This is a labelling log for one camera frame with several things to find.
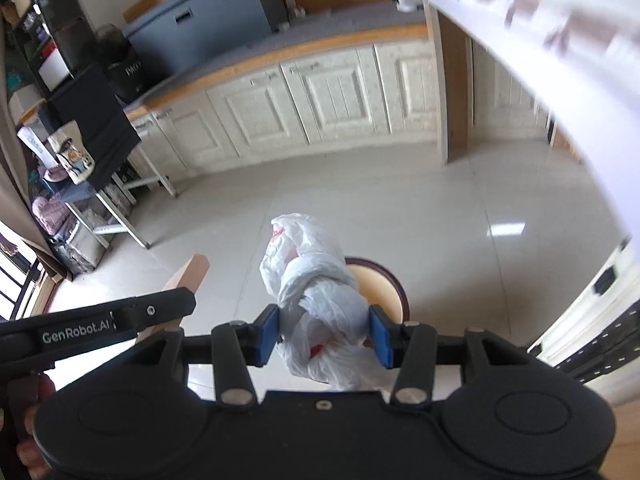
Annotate black bag white print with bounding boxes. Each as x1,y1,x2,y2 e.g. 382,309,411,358
97,25,146,103

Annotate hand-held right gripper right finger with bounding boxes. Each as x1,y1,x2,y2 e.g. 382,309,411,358
369,305,541,407

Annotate pink padded bag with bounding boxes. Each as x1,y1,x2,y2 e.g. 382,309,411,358
31,196,71,233

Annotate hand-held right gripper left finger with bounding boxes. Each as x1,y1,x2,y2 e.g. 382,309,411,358
120,304,280,407

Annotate black shelf rack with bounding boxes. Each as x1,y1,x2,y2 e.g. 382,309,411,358
0,0,108,106

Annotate cartoon print paper bag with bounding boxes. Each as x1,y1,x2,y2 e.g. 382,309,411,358
47,122,97,184

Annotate dark cloth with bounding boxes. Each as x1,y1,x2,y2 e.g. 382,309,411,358
47,65,142,192

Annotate beige waste bin brown rim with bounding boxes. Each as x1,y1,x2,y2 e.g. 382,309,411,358
344,257,407,348

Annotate grey storage box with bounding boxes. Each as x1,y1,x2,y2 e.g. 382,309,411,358
122,0,286,93

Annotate white cabinet with wooden top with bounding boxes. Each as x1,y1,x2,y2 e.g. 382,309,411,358
125,25,448,181

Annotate grey storage bag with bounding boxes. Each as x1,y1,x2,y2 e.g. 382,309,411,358
50,220,108,276

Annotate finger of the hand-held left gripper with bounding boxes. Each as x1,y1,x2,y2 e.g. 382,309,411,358
114,287,197,335

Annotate person's left hand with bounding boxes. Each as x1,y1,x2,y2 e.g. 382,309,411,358
15,376,56,480

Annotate white plastic bag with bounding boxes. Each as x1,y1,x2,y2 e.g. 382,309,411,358
259,212,373,392

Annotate brown cardboard piece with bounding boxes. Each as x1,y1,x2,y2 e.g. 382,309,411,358
137,254,210,343

